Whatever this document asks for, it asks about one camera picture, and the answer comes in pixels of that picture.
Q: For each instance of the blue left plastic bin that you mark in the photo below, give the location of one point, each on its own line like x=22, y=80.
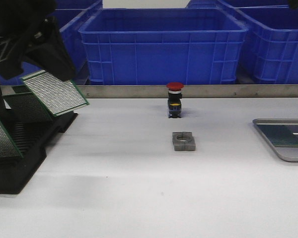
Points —
x=69, y=22

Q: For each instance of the steel table edge rail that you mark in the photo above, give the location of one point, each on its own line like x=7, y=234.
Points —
x=192, y=91

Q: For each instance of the silver metal tray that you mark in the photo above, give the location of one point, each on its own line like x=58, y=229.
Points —
x=289, y=154

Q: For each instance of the red emergency stop button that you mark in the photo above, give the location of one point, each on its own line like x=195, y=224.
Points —
x=174, y=99

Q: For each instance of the blue right plastic bin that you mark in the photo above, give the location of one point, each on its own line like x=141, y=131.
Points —
x=270, y=51

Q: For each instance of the blue centre plastic bin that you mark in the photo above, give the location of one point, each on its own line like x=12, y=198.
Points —
x=193, y=46

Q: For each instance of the black slotted board rack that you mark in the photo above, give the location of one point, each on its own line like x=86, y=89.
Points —
x=31, y=139

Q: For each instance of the blue back centre bin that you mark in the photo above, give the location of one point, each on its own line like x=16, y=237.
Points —
x=204, y=4

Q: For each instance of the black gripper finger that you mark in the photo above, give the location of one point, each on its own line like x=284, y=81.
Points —
x=47, y=51

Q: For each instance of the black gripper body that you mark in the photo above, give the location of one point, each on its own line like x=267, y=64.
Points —
x=293, y=4
x=19, y=22

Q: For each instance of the blue back left bin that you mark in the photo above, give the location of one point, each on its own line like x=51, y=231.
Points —
x=77, y=4

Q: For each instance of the blue plastic bin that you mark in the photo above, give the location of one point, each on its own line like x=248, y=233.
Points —
x=69, y=22
x=193, y=46
x=270, y=51

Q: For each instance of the blue back right bin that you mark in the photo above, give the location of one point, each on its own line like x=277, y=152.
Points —
x=252, y=3

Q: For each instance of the grey metal clamp block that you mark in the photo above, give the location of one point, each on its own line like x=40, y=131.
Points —
x=183, y=141

